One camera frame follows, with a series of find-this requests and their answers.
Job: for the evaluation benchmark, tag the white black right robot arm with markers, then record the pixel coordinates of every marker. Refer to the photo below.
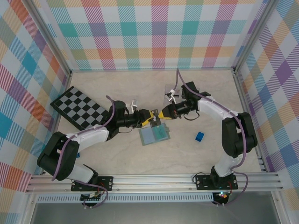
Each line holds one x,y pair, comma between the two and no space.
238,135

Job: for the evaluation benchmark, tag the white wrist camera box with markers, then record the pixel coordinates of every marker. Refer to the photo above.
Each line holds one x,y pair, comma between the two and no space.
134,105
171,94

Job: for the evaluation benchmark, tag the grey metal panel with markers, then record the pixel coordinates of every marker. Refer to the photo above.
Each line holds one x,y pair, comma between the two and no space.
151,213

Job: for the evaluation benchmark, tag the aluminium back floor rail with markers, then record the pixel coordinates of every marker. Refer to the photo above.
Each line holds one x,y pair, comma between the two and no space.
128,69

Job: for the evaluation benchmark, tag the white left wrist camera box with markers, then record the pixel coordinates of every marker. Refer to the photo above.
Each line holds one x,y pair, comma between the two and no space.
134,105

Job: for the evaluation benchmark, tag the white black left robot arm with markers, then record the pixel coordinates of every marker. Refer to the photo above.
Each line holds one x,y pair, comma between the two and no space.
58,158

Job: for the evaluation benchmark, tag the aluminium frame post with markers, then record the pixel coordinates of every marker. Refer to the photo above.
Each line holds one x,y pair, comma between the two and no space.
254,35
49,38

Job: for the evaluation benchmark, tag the aluminium mounting rail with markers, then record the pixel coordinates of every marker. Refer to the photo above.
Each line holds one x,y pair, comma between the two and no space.
151,183

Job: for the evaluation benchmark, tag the sage green card holder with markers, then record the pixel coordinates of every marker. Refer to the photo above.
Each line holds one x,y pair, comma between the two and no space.
147,137

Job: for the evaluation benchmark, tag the teal credit card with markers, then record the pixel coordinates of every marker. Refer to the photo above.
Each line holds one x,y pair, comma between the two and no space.
161,134

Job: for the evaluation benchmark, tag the black grey checkerboard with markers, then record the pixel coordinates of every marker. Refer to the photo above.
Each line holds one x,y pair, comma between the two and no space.
74,105

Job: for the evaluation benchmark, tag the clear plastic compartment tray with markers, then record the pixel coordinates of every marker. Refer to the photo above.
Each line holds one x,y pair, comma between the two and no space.
169,86

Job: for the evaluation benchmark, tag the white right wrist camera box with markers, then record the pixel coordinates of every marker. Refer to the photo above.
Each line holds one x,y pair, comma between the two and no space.
171,94

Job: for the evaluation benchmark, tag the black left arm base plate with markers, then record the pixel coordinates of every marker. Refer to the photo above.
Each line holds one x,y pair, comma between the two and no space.
106,183

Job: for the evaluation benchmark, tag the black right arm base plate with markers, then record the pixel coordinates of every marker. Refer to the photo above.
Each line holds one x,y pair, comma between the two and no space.
203,183

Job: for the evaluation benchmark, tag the black card white logo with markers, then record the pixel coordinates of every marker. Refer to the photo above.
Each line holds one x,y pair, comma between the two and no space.
156,121

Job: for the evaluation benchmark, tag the aluminium side floor rail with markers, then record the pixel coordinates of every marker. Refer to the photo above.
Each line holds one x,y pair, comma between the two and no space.
241,93
67,81

